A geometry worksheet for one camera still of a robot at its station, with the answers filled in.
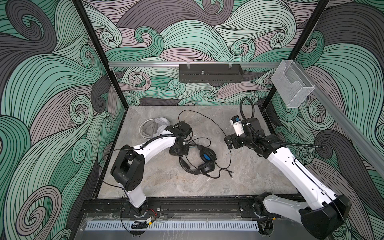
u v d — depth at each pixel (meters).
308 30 0.78
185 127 0.70
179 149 0.72
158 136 0.55
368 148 0.52
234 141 0.67
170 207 0.75
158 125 1.08
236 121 0.66
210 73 0.97
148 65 1.94
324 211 0.36
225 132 1.04
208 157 0.84
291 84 0.81
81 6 0.71
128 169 0.45
